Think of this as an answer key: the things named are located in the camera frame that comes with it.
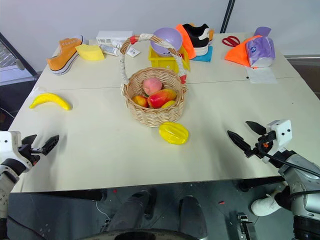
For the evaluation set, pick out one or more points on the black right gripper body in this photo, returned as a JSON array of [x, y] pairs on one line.
[[265, 147]]

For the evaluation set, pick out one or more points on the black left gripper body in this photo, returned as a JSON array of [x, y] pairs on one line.
[[30, 153]]

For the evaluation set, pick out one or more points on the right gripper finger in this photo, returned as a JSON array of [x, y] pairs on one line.
[[257, 128], [242, 144]]

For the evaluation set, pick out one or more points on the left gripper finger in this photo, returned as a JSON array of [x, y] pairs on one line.
[[49, 145], [28, 140]]

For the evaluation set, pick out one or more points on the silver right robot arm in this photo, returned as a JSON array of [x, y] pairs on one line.
[[300, 180]]

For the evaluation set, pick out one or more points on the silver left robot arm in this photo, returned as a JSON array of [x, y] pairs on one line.
[[6, 190]]

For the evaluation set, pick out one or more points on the small red yellow fruit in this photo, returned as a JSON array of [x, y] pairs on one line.
[[140, 100]]

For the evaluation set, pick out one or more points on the yellow banana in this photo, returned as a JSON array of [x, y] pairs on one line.
[[50, 98]]

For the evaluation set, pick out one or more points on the white paper sheet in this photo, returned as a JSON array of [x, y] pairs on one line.
[[261, 75]]

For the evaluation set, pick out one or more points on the black table crossbar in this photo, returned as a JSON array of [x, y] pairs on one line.
[[80, 195]]

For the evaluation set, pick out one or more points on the white shoe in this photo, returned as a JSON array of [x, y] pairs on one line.
[[265, 206]]

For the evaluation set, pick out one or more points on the yellow starfruit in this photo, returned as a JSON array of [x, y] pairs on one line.
[[173, 133]]

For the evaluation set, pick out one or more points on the purple tissue pack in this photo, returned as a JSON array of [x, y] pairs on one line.
[[262, 50]]

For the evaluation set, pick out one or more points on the black rounded shape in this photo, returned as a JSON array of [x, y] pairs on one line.
[[192, 215]]

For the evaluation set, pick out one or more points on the blue cloth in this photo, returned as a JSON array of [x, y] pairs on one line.
[[203, 58]]

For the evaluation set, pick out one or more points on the orange canvas sneaker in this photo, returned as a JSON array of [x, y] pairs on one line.
[[62, 57]]

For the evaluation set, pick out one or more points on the red scissors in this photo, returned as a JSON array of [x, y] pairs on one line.
[[231, 41]]

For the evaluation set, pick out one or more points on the red yellow mango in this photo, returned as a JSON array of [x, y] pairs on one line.
[[160, 98]]

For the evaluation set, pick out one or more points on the yellow sponge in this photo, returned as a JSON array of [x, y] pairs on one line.
[[90, 53]]

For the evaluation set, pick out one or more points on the grey rounded shape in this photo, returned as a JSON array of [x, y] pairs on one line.
[[132, 210]]

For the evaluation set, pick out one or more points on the pink peach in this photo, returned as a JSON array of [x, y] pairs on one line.
[[151, 85]]

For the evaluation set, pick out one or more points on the black white orange sneaker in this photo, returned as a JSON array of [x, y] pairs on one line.
[[197, 35]]

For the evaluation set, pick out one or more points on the small white packet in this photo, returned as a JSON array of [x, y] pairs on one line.
[[108, 49]]

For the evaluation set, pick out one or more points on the yellow plastic bin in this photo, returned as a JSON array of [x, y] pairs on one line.
[[160, 62]]

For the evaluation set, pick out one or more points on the black pole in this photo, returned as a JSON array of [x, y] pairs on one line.
[[228, 15]]

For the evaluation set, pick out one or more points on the white paper tag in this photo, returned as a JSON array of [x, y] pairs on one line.
[[132, 52]]

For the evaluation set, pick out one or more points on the white cardboard box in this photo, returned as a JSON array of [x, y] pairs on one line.
[[113, 36]]

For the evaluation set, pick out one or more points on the purple bowl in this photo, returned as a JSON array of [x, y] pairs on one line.
[[165, 40]]

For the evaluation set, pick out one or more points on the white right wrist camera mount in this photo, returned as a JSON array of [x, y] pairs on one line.
[[281, 135]]

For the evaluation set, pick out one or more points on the dark metal frame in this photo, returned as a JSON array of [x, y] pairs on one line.
[[25, 63]]

